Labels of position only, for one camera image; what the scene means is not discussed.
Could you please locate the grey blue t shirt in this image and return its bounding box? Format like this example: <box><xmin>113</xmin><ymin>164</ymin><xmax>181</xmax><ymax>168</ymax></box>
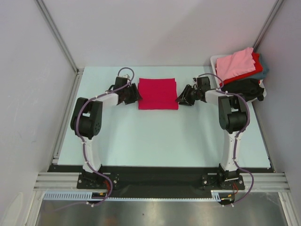
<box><xmin>251</xmin><ymin>54</ymin><xmax>269</xmax><ymax>80</ymax></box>

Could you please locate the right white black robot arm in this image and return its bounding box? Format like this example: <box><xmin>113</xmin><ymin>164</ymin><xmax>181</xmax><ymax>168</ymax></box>
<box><xmin>175</xmin><ymin>73</ymin><xmax>250</xmax><ymax>189</ymax></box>

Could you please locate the red t shirt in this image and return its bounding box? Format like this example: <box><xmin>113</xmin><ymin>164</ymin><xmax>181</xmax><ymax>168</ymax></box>
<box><xmin>216</xmin><ymin>52</ymin><xmax>263</xmax><ymax>85</ymax></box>

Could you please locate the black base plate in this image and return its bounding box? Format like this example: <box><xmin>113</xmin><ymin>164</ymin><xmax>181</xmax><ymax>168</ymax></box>
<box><xmin>47</xmin><ymin>164</ymin><xmax>276</xmax><ymax>198</ymax></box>

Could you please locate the white slotted cable duct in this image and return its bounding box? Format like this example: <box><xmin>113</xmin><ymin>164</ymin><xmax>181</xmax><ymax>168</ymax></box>
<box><xmin>43</xmin><ymin>190</ymin><xmax>236</xmax><ymax>202</ymax></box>

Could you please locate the white plastic tray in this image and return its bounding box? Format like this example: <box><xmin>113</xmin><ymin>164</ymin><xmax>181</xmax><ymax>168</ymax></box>
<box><xmin>210</xmin><ymin>55</ymin><xmax>267</xmax><ymax>97</ymax></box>

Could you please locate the aluminium corner post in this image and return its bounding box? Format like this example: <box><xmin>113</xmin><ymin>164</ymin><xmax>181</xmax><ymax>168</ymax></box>
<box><xmin>253</xmin><ymin>0</ymin><xmax>286</xmax><ymax>52</ymax></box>
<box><xmin>35</xmin><ymin>0</ymin><xmax>82</xmax><ymax>73</ymax></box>

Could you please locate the left aluminium corner post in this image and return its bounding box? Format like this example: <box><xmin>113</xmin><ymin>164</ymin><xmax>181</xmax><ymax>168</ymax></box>
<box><xmin>35</xmin><ymin>0</ymin><xmax>82</xmax><ymax>73</ymax></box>

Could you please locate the right aluminium corner post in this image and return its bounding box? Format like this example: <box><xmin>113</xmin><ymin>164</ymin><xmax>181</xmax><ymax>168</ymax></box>
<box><xmin>253</xmin><ymin>0</ymin><xmax>286</xmax><ymax>52</ymax></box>

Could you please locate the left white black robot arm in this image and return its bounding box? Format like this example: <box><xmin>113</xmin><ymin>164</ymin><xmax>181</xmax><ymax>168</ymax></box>
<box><xmin>71</xmin><ymin>75</ymin><xmax>142</xmax><ymax>188</ymax></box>

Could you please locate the black t shirt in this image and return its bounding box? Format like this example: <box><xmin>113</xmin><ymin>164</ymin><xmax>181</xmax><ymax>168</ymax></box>
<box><xmin>222</xmin><ymin>79</ymin><xmax>264</xmax><ymax>101</ymax></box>

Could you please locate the magenta t shirt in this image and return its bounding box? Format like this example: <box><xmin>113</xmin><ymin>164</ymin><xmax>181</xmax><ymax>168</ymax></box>
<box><xmin>138</xmin><ymin>78</ymin><xmax>179</xmax><ymax>110</ymax></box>

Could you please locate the left side aluminium rail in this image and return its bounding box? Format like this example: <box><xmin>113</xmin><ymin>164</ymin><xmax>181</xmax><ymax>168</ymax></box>
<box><xmin>50</xmin><ymin>68</ymin><xmax>84</xmax><ymax>165</ymax></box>

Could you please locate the pink t shirt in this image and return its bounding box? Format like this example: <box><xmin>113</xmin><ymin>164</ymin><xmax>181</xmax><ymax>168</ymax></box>
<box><xmin>216</xmin><ymin>47</ymin><xmax>255</xmax><ymax>81</ymax></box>

